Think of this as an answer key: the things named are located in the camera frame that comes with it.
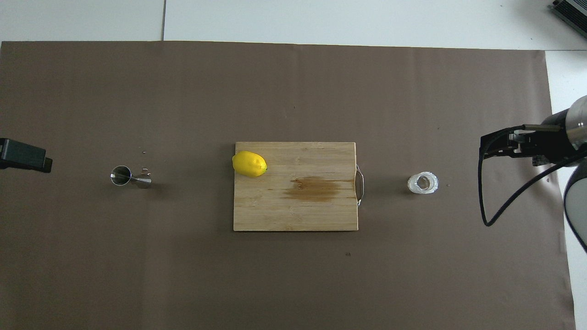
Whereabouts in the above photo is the steel double jigger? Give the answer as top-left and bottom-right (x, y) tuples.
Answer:
(110, 165), (152, 189)

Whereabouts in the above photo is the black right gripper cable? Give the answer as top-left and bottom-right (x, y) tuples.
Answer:
(478, 124), (587, 227)

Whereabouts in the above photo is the wooden cutting board, metal handle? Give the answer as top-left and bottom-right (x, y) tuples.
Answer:
(233, 141), (365, 232)

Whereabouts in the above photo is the brown paper table mat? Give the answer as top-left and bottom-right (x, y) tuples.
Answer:
(0, 40), (576, 330)

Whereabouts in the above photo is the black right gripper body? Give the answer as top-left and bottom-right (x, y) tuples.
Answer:
(541, 110), (583, 165)

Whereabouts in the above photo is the clear faceted glass cup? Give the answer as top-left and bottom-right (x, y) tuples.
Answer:
(407, 171), (439, 195)

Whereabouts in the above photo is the yellow lemon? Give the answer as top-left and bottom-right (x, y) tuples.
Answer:
(232, 151), (268, 178)

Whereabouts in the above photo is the grey ribbed metal device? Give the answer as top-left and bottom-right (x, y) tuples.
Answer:
(549, 0), (587, 33)

